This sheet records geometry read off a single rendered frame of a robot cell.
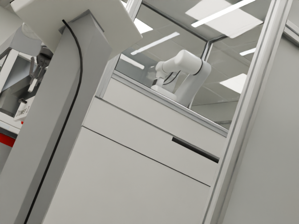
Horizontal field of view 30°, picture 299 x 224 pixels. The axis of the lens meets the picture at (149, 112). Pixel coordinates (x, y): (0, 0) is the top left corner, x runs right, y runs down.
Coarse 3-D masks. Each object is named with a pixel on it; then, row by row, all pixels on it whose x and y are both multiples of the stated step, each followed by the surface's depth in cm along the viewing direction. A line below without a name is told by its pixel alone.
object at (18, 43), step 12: (12, 36) 370; (24, 36) 367; (0, 48) 401; (12, 48) 363; (24, 48) 366; (36, 48) 370; (12, 60) 362; (0, 72) 360; (0, 84) 357; (0, 120) 356; (12, 120) 358
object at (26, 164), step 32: (64, 32) 192; (96, 32) 189; (64, 64) 187; (96, 64) 194; (64, 96) 182; (32, 128) 181; (32, 160) 176; (64, 160) 189; (0, 192) 175; (32, 192) 176
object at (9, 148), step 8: (0, 128) 285; (0, 136) 286; (8, 136) 287; (16, 136) 288; (0, 144) 285; (8, 144) 287; (0, 152) 285; (8, 152) 287; (0, 160) 285; (0, 168) 284
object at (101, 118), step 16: (96, 112) 240; (112, 112) 243; (96, 128) 239; (112, 128) 242; (128, 128) 246; (144, 128) 249; (128, 144) 245; (144, 144) 249; (160, 144) 252; (176, 144) 256; (160, 160) 251; (176, 160) 255; (192, 160) 259; (208, 160) 263; (192, 176) 258; (208, 176) 262
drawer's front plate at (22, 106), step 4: (28, 100) 280; (32, 100) 271; (20, 104) 294; (24, 104) 284; (28, 104) 275; (20, 108) 289; (24, 108) 280; (28, 108) 271; (16, 112) 294; (24, 112) 275; (16, 116) 289; (20, 116) 279; (24, 116) 271; (16, 120) 288
